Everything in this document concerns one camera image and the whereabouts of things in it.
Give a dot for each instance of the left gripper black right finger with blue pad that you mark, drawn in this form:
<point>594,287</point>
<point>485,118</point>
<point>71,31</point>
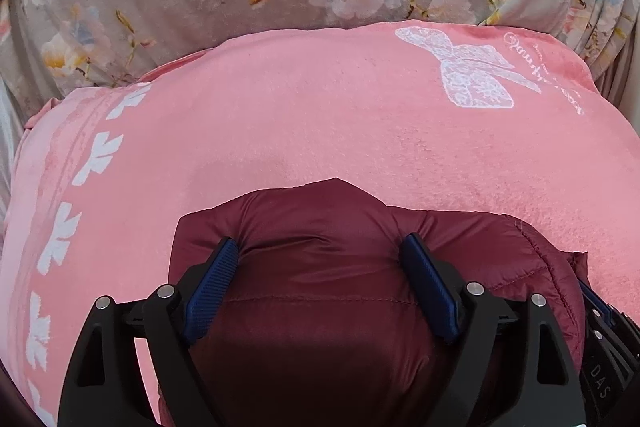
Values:
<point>506,361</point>

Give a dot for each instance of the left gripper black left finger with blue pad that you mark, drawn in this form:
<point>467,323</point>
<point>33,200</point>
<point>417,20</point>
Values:
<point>103,385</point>

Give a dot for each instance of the maroon quilted puffer jacket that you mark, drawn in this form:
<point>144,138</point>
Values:
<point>319,326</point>

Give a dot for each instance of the pink fleece blanket white bows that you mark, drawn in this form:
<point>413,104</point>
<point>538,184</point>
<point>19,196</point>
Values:
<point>419,115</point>

